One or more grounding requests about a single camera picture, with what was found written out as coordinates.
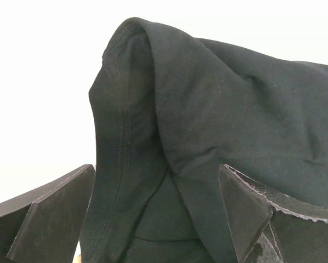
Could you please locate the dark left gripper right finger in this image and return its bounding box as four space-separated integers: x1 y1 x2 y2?
219 164 328 263

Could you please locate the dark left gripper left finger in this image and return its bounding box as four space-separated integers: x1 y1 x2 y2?
0 164 95 263

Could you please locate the black t shirt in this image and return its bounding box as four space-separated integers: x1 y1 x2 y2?
80 18 328 262

